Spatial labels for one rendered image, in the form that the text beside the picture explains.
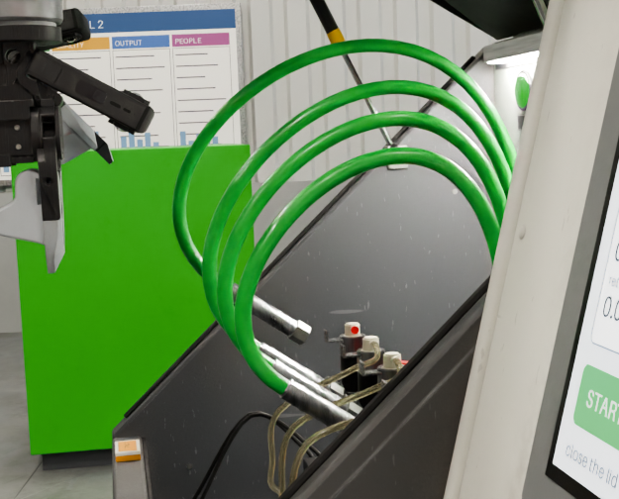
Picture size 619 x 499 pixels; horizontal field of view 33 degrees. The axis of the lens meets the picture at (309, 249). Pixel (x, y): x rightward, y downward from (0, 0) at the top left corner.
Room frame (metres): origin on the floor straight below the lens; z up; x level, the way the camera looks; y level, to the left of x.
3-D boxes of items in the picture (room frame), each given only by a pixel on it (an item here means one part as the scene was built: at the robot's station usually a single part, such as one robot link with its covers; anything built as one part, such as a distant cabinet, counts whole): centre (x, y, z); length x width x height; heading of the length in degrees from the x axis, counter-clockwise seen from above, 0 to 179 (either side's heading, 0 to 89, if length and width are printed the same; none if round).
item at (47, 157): (0.90, 0.22, 1.31); 0.05 x 0.02 x 0.09; 10
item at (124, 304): (4.66, 0.76, 0.65); 0.95 x 0.86 x 1.30; 99
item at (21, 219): (0.91, 0.24, 1.27); 0.06 x 0.03 x 0.09; 100
